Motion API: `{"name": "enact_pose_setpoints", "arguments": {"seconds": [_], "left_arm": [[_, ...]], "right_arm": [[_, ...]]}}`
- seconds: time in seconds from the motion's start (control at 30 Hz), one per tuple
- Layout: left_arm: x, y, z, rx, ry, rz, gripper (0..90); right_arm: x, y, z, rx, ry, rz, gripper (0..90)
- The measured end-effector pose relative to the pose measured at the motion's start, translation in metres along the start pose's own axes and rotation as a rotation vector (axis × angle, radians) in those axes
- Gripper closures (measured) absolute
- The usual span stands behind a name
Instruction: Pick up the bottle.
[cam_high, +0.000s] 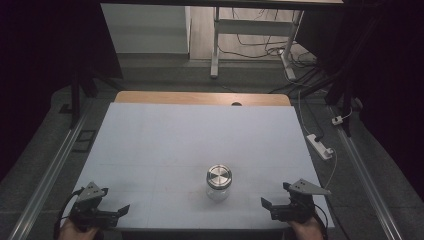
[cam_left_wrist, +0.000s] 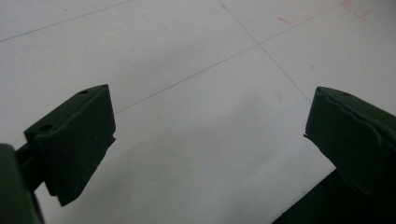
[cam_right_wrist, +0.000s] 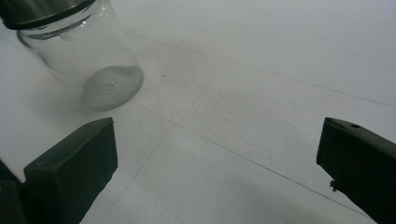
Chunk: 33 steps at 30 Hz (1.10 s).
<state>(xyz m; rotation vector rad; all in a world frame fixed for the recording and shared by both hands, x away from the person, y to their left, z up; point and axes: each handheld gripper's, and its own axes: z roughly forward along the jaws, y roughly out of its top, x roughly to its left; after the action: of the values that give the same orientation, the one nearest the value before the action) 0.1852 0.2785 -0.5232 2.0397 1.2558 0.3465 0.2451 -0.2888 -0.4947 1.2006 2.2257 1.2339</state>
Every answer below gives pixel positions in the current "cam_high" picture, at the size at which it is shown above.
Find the aluminium floor rail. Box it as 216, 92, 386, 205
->
328, 105, 405, 240
7, 109, 92, 240

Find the black curtain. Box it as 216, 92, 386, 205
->
0, 0, 124, 183
295, 0, 424, 201

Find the black floor plate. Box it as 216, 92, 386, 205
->
71, 129, 98, 154

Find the thin white cable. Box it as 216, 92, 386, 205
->
297, 89, 338, 190

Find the person's left hand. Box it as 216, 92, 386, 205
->
58, 218, 100, 240

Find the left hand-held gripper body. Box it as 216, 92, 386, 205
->
68, 181, 120, 232

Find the round silver metal lid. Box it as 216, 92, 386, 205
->
205, 163, 234, 191

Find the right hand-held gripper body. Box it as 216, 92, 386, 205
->
269, 178, 332, 224

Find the black metal stand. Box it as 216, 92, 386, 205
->
59, 68, 99, 130
323, 63, 356, 138

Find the white power strip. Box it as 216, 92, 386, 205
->
305, 133, 335, 161

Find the clear glass jar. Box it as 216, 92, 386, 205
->
205, 182, 232, 202

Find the person's right hand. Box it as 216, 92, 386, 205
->
287, 216, 326, 240

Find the tangle of black cables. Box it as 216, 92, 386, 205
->
218, 8, 321, 68

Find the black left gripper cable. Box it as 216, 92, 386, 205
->
53, 188, 85, 240

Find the white foam board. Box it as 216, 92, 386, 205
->
57, 102, 336, 232

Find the white desk frame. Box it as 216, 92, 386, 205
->
209, 6, 305, 81

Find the wooden table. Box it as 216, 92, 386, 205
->
114, 90, 292, 107

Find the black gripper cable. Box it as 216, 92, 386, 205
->
312, 202, 330, 236
53, 188, 85, 240

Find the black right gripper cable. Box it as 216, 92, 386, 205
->
312, 202, 330, 236

